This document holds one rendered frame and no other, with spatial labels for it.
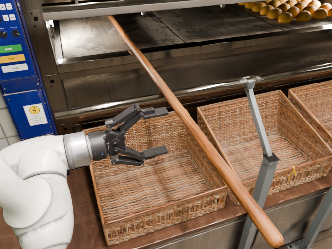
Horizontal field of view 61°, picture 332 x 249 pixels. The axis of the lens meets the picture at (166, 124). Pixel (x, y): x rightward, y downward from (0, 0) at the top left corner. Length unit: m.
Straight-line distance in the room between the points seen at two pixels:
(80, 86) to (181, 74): 0.50
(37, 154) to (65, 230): 0.19
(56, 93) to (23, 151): 0.65
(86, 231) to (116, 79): 0.70
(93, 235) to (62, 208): 0.70
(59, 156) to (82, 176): 0.85
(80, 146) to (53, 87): 0.64
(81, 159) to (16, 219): 0.20
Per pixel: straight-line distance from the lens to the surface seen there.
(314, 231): 1.88
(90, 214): 1.39
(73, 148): 0.72
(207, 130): 1.45
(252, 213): 0.61
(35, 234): 0.62
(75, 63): 1.28
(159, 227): 1.28
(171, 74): 1.42
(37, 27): 1.23
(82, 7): 1.07
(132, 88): 1.37
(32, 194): 0.60
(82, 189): 1.50
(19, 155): 0.73
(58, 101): 1.36
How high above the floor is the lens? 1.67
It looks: 36 degrees down
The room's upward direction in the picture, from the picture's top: straight up
